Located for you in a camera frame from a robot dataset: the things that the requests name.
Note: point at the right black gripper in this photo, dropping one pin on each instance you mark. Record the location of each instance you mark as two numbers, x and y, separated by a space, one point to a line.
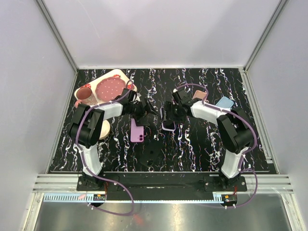
169 107

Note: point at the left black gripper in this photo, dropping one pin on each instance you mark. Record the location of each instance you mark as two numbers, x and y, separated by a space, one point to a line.
141 121

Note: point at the pink phone case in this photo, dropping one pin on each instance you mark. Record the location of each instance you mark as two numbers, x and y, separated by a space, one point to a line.
200 96

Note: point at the black bare phone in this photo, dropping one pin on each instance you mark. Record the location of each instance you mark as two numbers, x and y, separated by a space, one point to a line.
149 154

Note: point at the light blue phone case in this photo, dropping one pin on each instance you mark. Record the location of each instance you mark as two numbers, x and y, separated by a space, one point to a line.
225 103

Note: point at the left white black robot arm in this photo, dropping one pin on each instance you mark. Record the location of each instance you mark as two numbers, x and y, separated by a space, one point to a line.
87 123

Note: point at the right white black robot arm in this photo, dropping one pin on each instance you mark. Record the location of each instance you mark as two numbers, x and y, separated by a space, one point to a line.
237 135

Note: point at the beige wooden bowl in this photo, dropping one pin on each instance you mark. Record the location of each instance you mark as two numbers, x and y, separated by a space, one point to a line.
105 130

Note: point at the pink dotted plate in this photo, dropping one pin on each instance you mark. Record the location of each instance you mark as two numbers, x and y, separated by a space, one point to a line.
109 88

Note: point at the pink mug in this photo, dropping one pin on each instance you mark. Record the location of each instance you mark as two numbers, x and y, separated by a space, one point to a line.
85 96

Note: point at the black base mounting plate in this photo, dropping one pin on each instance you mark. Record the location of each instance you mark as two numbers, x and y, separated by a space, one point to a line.
206 181

